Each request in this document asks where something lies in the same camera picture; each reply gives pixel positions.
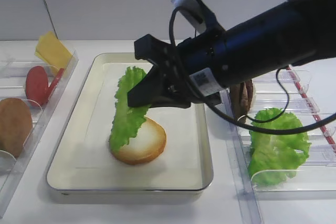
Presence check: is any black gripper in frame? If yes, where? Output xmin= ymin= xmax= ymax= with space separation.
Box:
xmin=127 ymin=34 xmax=223 ymax=109

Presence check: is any green lettuce leaf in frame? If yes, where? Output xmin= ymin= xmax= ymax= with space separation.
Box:
xmin=109 ymin=66 xmax=150 ymax=151
xmin=248 ymin=108 xmax=311 ymax=186

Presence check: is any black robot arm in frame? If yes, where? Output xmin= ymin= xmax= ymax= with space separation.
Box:
xmin=128 ymin=0 xmax=335 ymax=108

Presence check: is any toasted bread slice on tray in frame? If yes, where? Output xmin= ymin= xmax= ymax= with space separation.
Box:
xmin=110 ymin=117 xmax=167 ymax=165

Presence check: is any brown meat patty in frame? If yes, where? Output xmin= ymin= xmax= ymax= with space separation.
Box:
xmin=229 ymin=79 xmax=254 ymax=123

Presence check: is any thin red tomato slice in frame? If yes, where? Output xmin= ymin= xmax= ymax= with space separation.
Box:
xmin=43 ymin=68 xmax=65 ymax=105

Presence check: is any yellow cheese slice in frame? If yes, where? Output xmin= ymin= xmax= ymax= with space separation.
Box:
xmin=35 ymin=31 xmax=72 ymax=76

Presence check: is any green lettuce leaf in rack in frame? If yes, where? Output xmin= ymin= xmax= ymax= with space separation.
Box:
xmin=248 ymin=108 xmax=311 ymax=186

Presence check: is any brown bread slice in rack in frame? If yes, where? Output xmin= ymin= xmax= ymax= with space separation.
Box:
xmin=1 ymin=98 xmax=33 ymax=158

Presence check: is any white metal tray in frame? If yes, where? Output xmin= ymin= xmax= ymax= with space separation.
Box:
xmin=46 ymin=53 xmax=213 ymax=194

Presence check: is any clear acrylic left rack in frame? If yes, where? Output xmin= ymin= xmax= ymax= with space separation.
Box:
xmin=0 ymin=48 xmax=79 ymax=219

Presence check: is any clear acrylic rack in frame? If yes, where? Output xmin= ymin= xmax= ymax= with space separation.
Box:
xmin=0 ymin=48 xmax=79 ymax=219
xmin=220 ymin=68 xmax=335 ymax=223

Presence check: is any clear acrylic right rack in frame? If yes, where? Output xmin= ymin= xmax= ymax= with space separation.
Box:
xmin=220 ymin=68 xmax=335 ymax=223

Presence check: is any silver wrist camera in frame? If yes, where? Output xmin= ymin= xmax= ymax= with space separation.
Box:
xmin=171 ymin=0 xmax=206 ymax=34

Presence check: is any black camera cable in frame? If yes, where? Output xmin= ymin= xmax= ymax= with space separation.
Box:
xmin=169 ymin=6 xmax=336 ymax=133

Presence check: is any black vertical background cable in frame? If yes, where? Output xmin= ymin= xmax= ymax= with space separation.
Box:
xmin=34 ymin=0 xmax=59 ymax=38

